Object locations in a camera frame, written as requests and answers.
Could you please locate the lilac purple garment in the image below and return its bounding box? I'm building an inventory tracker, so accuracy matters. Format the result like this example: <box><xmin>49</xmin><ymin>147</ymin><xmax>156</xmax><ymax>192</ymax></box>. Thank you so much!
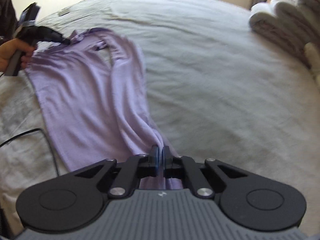
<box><xmin>24</xmin><ymin>27</ymin><xmax>183</xmax><ymax>190</ymax></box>

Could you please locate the person left hand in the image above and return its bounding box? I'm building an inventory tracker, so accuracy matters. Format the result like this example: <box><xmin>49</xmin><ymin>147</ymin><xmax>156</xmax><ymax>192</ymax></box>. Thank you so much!
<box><xmin>0</xmin><ymin>38</ymin><xmax>37</xmax><ymax>73</ymax></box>

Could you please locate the grey bed sheet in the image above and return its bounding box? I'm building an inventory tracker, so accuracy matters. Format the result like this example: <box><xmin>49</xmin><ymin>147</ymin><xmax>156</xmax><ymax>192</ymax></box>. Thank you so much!
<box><xmin>1</xmin><ymin>0</ymin><xmax>319</xmax><ymax>235</ymax></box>

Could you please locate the grey folded duvet lower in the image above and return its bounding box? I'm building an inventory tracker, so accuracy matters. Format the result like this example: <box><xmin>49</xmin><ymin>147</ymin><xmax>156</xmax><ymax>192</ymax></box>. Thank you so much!
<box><xmin>249</xmin><ymin>3</ymin><xmax>309</xmax><ymax>67</ymax></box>

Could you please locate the grey folded duvet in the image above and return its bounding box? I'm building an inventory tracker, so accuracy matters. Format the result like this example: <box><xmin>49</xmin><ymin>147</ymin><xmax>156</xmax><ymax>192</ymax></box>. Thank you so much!
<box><xmin>270</xmin><ymin>0</ymin><xmax>319</xmax><ymax>45</ymax></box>
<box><xmin>249</xmin><ymin>3</ymin><xmax>309</xmax><ymax>67</ymax></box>

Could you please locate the white plush dog toy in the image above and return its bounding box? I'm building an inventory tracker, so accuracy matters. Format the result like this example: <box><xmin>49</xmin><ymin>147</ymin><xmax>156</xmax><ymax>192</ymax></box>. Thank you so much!
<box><xmin>304</xmin><ymin>42</ymin><xmax>320</xmax><ymax>86</ymax></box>

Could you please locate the grey folded duvet upper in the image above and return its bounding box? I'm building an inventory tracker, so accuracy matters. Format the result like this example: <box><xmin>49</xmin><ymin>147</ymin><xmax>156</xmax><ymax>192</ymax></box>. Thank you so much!
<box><xmin>270</xmin><ymin>0</ymin><xmax>319</xmax><ymax>45</ymax></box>

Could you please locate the black cable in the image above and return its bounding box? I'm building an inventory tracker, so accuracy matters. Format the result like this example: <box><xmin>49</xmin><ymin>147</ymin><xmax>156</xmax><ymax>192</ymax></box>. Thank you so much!
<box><xmin>0</xmin><ymin>128</ymin><xmax>60</xmax><ymax>178</ymax></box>

